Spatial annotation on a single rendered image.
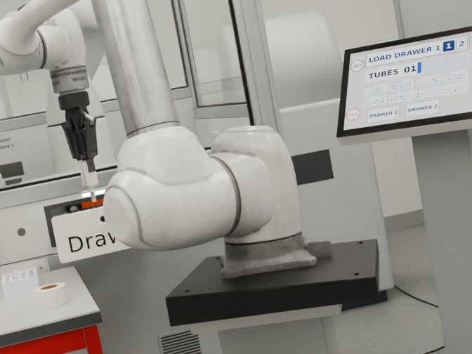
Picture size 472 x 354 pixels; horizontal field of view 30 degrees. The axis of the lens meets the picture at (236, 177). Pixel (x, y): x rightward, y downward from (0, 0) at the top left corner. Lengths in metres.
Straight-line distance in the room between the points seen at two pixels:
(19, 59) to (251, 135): 0.67
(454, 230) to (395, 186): 3.45
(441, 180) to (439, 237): 0.17
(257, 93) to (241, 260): 0.91
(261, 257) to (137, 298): 0.85
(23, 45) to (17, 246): 0.59
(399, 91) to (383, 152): 3.46
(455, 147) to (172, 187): 1.16
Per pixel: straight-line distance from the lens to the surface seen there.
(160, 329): 2.49
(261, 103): 2.49
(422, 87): 2.47
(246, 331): 1.68
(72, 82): 2.19
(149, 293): 2.46
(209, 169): 1.57
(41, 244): 2.41
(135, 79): 1.59
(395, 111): 2.46
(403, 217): 6.02
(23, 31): 2.06
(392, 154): 5.97
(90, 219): 2.11
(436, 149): 2.52
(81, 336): 1.85
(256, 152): 1.64
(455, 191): 2.53
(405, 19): 4.49
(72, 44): 2.19
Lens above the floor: 1.16
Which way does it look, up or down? 6 degrees down
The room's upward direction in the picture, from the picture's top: 10 degrees counter-clockwise
